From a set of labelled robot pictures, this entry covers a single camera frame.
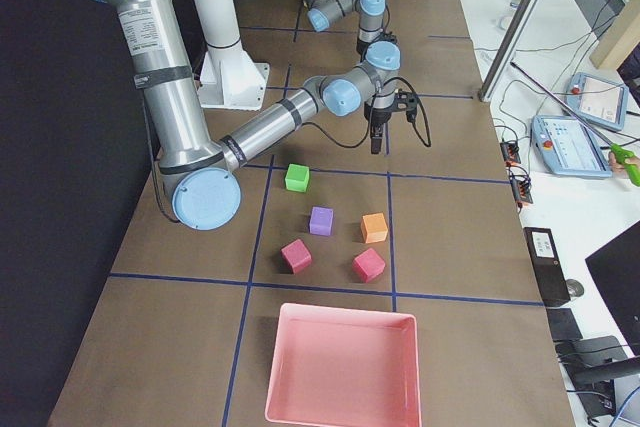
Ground green handled grabber stick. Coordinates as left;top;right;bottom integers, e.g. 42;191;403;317
509;61;640;188

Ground teach pendant far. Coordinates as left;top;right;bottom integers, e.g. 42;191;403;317
566;72;630;132

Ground dark red foam block left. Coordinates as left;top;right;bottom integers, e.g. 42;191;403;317
280;239;313;274

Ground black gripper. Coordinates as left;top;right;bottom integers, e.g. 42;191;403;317
355;31;399;56
364;89;418;154

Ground purple foam block near pink tray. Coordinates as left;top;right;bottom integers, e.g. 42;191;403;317
309;206;334;236

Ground orange black connector module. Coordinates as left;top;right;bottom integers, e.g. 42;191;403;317
500;140;533;210

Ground teach pendant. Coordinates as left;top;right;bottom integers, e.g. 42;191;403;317
531;115;612;179
566;72;630;132

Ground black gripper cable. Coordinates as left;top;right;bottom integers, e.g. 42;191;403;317
304;77;434;149

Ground pink plastic tray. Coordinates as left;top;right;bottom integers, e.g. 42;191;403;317
265;303;422;426

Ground orange foam block near pink tray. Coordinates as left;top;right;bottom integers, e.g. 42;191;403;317
360;212;389;244

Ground aluminium frame post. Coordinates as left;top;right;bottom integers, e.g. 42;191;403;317
478;0;539;103

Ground green foam block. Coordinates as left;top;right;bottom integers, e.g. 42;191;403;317
285;163;310;193

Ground black monitor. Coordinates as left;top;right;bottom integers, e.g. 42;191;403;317
586;226;640;355

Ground black box on desk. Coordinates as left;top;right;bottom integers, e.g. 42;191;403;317
523;227;570;307

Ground pink-red foam block right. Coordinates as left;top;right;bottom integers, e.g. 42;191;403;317
352;248;386;283

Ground operator hand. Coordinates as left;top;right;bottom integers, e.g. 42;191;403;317
607;150;640;172

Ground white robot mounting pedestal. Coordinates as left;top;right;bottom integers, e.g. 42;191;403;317
194;0;270;111

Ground teach pendant near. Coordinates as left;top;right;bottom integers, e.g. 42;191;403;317
531;115;612;179

